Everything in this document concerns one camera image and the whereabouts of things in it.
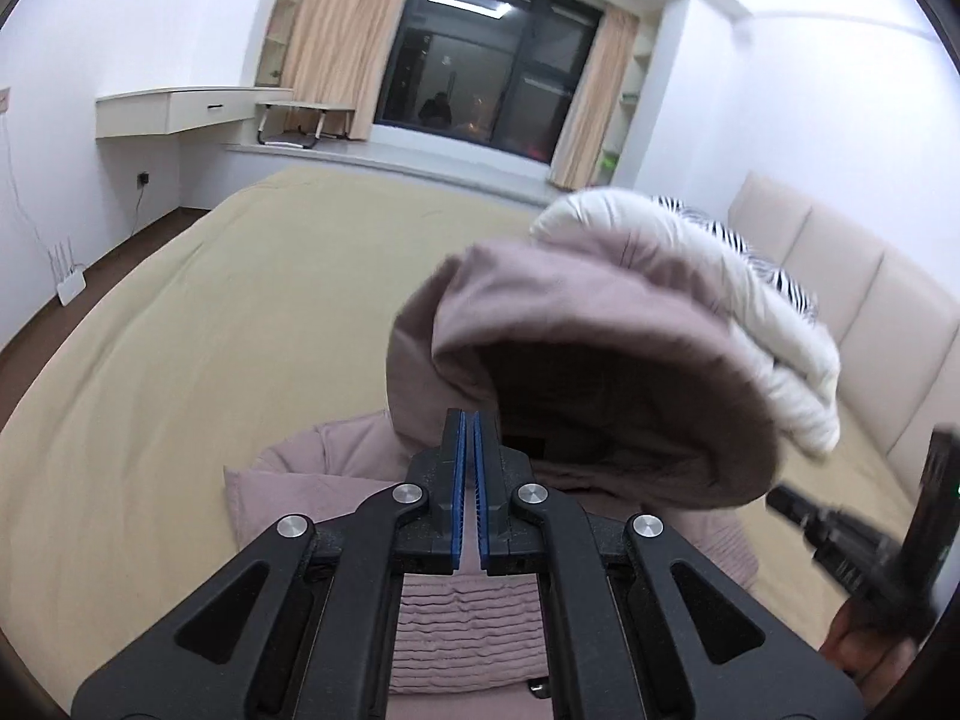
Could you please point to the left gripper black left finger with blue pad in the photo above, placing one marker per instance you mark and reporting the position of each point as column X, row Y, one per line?
column 301, row 623

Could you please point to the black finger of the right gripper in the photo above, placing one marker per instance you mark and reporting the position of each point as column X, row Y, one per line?
column 804, row 513

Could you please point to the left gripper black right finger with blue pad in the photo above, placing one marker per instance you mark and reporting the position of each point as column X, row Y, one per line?
column 637, row 622

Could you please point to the mauve hooded down coat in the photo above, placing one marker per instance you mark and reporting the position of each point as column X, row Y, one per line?
column 608, row 362

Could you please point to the person's right hand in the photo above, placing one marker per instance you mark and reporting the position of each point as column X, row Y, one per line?
column 873, row 660

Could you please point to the folded white duvet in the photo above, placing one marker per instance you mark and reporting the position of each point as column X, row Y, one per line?
column 796, row 362

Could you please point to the beige padded headboard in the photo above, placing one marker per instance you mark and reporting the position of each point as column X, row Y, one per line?
column 895, row 328

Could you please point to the zebra striped pillow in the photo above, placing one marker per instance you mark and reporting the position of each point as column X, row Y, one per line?
column 803, row 302

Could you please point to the beige bed sheet mattress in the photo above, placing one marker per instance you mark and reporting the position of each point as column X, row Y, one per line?
column 267, row 316

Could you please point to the right beige curtain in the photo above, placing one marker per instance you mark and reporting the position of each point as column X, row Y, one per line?
column 580, row 144

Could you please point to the beige curtain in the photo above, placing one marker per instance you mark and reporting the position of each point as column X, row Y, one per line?
column 580, row 144
column 338, row 55

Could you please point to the folding lap table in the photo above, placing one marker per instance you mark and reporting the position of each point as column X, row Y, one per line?
column 296, row 124

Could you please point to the dark glass window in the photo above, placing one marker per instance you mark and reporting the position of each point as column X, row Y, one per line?
column 499, row 73

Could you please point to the left beige curtain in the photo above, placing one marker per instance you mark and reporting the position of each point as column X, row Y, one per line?
column 338, row 55

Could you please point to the white wall-mounted desk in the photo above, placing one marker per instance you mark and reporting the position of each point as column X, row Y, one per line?
column 169, row 111

